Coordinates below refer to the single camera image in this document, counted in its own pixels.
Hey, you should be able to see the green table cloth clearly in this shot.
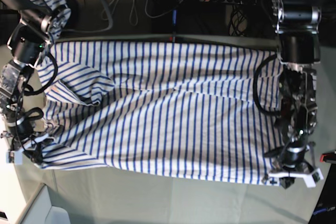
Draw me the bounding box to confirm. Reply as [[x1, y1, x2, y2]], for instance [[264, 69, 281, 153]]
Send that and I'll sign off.
[[1, 38, 324, 223]]

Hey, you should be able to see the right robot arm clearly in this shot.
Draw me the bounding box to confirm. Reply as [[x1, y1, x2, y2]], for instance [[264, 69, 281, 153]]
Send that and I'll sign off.
[[1, 0, 112, 169]]

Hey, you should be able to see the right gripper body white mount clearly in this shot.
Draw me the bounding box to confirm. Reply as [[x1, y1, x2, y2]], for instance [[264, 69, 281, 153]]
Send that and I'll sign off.
[[1, 131, 54, 165]]

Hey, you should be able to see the white bin at corner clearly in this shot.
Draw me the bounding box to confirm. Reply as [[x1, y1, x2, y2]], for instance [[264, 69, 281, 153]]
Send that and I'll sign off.
[[16, 183, 71, 224]]

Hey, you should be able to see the red clamp at right edge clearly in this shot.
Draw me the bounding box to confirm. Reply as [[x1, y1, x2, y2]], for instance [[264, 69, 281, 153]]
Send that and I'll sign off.
[[320, 152, 336, 164]]

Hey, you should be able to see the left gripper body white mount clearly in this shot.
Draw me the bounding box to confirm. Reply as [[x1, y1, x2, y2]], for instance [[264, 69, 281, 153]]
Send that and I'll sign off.
[[261, 142, 324, 189]]

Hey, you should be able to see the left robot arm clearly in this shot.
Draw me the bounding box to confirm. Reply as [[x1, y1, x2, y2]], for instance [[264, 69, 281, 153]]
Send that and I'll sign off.
[[253, 0, 331, 188]]

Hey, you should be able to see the blue white striped t-shirt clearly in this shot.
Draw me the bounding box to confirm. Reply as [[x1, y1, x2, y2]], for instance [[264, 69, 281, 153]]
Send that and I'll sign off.
[[5, 0, 291, 186]]

